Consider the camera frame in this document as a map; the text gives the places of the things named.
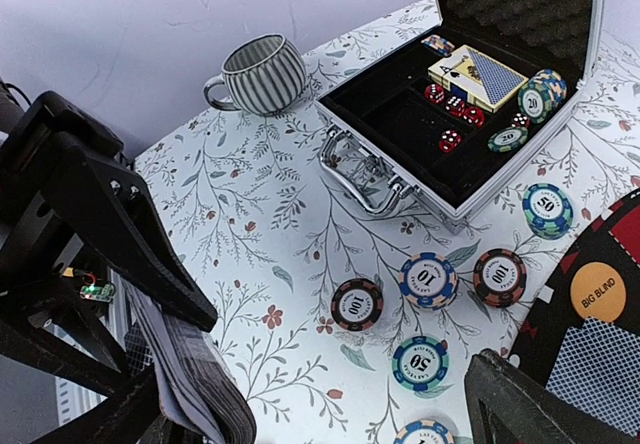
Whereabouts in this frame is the green 20 chip stack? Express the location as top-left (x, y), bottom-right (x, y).
top-left (518, 69), bottom-right (568, 124)

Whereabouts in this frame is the red black 100 chip stack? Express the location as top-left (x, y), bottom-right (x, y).
top-left (331, 278), bottom-right (384, 332)

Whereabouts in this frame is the red die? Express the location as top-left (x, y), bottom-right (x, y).
top-left (445, 96), bottom-right (466, 117)
top-left (463, 106), bottom-right (485, 127)
top-left (425, 83), bottom-right (447, 105)
top-left (439, 129), bottom-right (462, 154)
top-left (511, 112), bottom-right (530, 129)

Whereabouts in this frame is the red black 100 chip pile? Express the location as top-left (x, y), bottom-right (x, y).
top-left (473, 248), bottom-right (527, 308)

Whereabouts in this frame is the single green 20 chip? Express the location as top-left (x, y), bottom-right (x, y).
top-left (487, 127), bottom-right (528, 153)

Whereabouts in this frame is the round red black poker mat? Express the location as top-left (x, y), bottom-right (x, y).
top-left (509, 190), bottom-right (639, 386)

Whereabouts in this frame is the multicolour chip row in case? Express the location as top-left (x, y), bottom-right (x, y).
top-left (421, 34), bottom-right (456, 57)

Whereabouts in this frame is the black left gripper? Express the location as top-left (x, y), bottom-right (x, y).
top-left (1, 91), bottom-right (217, 332)

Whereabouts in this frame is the blue green 50 chip pile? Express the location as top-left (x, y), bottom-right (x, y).
top-left (522, 183), bottom-right (574, 240)

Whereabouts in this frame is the orange big blind button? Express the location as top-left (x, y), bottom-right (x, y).
top-left (570, 262), bottom-right (627, 323)

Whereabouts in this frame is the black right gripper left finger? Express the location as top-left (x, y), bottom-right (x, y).
top-left (33, 368), bottom-right (160, 444)

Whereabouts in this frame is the front aluminium rail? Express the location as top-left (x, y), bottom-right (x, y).
top-left (54, 243), bottom-right (151, 425)

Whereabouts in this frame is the aluminium poker case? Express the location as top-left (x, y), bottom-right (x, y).
top-left (317, 0), bottom-right (605, 234)

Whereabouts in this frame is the single blue backed card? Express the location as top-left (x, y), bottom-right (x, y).
top-left (546, 317), bottom-right (639, 437)

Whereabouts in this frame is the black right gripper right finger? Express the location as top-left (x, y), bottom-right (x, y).
top-left (464, 349), bottom-right (635, 443)

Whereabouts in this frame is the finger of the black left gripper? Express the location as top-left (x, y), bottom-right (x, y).
top-left (1, 283), bottom-right (129, 396)

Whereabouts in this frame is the blue green 50 chip stack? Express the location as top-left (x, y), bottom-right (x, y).
top-left (391, 335), bottom-right (449, 393)

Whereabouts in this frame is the striped ceramic cup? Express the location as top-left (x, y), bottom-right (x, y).
top-left (203, 34), bottom-right (307, 116)

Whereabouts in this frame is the boxed playing card deck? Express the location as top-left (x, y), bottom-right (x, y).
top-left (428, 45), bottom-right (528, 113)

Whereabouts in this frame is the blue card deck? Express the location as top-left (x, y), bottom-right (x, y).
top-left (124, 282), bottom-right (257, 443)

